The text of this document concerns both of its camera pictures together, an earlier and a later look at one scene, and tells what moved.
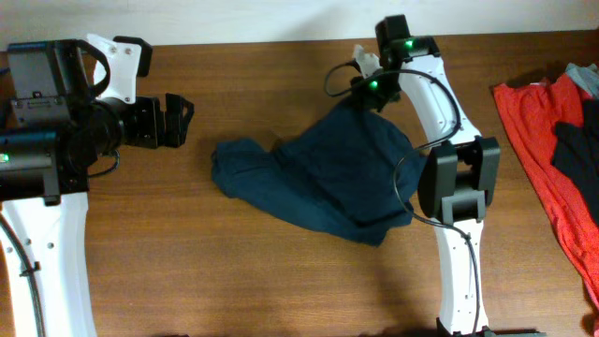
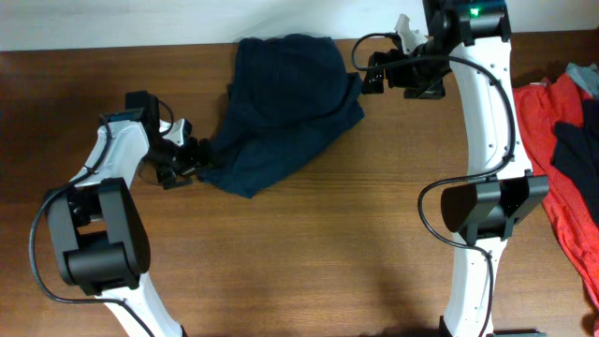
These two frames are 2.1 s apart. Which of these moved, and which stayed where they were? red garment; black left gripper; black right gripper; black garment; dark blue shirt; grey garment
Moved: black left gripper; dark blue shirt; black right gripper
Stayed: grey garment; red garment; black garment
